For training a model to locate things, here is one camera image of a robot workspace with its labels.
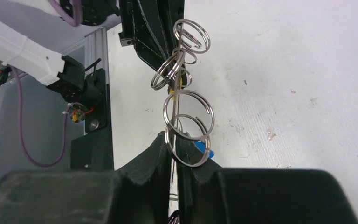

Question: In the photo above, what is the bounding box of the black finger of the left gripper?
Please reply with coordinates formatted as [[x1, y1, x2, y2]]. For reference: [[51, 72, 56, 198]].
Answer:
[[165, 0, 185, 58], [118, 0, 167, 71]]

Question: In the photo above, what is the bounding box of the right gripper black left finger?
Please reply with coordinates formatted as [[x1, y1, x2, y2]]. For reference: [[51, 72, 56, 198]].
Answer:
[[0, 132, 171, 224]]

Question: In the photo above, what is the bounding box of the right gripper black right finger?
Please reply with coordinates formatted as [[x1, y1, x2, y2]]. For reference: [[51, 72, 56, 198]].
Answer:
[[176, 136, 358, 224]]

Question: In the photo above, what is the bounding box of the blue key tag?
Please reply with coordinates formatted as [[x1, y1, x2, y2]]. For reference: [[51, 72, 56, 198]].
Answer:
[[194, 141, 214, 158]]

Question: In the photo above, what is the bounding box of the yellow key tag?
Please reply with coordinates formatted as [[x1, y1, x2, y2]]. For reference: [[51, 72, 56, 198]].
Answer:
[[167, 77, 183, 99]]

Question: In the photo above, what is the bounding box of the large metal ring disc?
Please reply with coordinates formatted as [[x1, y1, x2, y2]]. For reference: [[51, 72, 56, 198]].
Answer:
[[166, 19, 187, 224]]

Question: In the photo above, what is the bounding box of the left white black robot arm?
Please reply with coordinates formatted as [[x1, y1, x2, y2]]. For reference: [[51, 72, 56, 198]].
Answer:
[[0, 0, 185, 107]]

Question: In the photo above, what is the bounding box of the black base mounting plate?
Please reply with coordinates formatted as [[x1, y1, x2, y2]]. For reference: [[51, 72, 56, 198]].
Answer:
[[70, 68, 114, 171]]

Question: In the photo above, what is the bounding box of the small silver split ring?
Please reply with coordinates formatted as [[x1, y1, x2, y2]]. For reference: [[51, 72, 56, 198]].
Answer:
[[173, 18, 211, 55]]

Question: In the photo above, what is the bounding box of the aluminium frame rail front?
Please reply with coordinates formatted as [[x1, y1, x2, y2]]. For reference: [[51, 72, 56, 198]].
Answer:
[[0, 28, 109, 177]]

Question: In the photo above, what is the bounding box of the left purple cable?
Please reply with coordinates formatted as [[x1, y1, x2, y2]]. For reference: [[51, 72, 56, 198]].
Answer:
[[10, 0, 85, 168]]

